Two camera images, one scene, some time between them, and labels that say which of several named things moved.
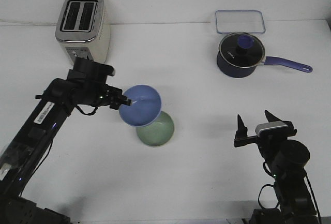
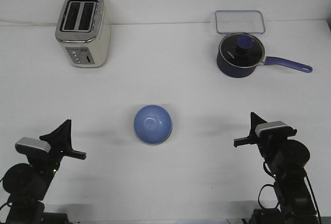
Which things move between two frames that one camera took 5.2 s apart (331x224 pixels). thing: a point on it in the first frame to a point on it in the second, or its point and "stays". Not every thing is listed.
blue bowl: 146,107 to 152,124
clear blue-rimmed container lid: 231,21 stays
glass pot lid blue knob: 242,49 stays
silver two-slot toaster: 83,27 stays
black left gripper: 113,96 to 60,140
